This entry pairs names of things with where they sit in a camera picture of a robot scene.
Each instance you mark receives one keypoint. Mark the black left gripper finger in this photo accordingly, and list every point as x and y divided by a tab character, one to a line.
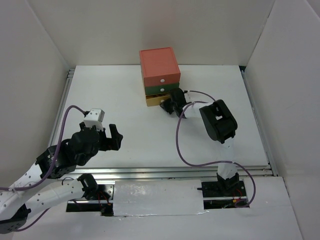
116	141
114	132

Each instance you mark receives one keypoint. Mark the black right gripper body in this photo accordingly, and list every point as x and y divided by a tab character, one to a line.
175	105

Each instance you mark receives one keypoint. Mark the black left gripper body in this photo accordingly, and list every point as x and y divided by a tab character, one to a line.
104	143

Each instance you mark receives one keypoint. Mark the yellow bottom drawer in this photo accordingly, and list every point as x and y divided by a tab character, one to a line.
156	100

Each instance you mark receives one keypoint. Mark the green drawer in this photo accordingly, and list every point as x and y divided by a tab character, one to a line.
160	89

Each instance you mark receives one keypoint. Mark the red top drawer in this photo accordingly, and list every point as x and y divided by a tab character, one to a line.
159	80

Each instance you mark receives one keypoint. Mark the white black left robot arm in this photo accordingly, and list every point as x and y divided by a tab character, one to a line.
27	198

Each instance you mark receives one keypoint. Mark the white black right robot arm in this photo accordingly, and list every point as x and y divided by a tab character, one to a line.
220	125

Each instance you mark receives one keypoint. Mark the red drawer cabinet shell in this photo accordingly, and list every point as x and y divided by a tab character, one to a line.
158	62

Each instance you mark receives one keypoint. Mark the white foil covered panel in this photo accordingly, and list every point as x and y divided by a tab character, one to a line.
157	198

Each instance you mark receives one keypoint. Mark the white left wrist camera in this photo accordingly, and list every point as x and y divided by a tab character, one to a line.
95	119

